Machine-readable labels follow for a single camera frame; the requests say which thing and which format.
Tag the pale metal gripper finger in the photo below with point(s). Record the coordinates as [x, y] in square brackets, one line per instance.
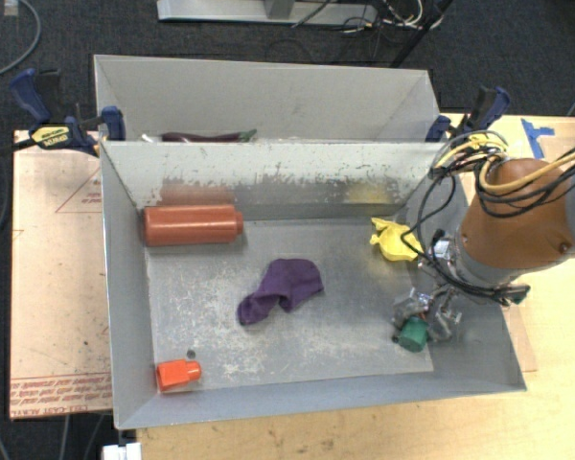
[405, 310]
[444, 324]

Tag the green cylinder block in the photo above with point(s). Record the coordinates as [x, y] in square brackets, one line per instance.
[413, 336]

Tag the yellow crumpled cloth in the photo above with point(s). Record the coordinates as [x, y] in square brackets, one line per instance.
[392, 242]

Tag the grey metal bin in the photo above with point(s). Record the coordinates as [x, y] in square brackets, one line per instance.
[287, 305]

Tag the purple cloth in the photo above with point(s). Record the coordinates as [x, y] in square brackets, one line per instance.
[287, 285]

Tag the red-brown plastic bottle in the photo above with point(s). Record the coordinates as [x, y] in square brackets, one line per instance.
[191, 225]

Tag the small orange capped block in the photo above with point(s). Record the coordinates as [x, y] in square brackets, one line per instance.
[175, 375]

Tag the brown cardboard board red print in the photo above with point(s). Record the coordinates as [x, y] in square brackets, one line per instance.
[57, 281]

